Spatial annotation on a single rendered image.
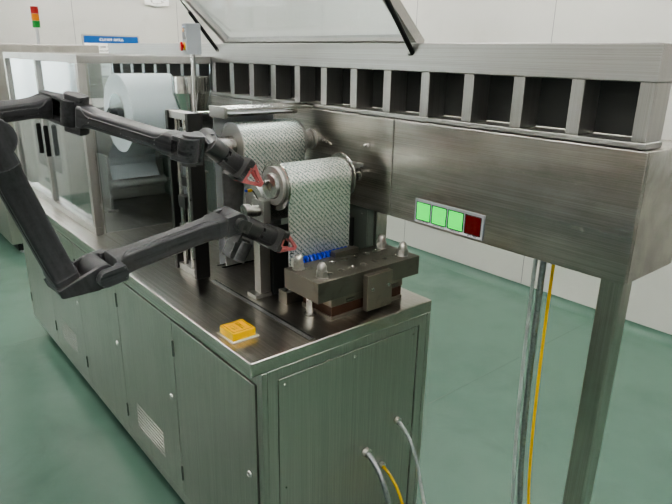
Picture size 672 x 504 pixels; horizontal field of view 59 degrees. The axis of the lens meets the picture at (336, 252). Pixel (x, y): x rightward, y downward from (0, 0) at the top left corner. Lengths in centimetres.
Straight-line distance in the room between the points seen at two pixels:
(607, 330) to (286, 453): 91
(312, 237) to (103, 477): 139
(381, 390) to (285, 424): 36
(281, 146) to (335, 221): 32
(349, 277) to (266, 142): 54
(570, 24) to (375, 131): 248
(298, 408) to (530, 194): 82
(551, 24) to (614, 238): 292
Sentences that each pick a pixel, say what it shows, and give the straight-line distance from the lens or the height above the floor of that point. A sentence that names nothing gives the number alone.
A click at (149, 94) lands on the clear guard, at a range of 261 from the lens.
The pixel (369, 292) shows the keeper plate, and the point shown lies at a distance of 171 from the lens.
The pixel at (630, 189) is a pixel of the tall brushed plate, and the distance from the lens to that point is 142.
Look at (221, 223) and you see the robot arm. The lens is 156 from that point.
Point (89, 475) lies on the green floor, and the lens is 272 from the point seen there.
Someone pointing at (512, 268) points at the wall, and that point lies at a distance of 453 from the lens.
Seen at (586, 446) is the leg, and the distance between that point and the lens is 188.
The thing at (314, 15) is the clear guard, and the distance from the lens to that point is 204.
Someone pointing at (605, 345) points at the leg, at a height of 91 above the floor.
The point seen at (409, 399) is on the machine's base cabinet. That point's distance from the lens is 198.
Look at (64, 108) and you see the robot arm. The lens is 185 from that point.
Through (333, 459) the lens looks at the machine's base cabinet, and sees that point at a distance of 184.
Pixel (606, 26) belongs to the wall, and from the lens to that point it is 407.
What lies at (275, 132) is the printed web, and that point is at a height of 138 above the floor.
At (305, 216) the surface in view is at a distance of 177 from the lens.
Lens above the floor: 162
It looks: 19 degrees down
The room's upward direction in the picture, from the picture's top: 1 degrees clockwise
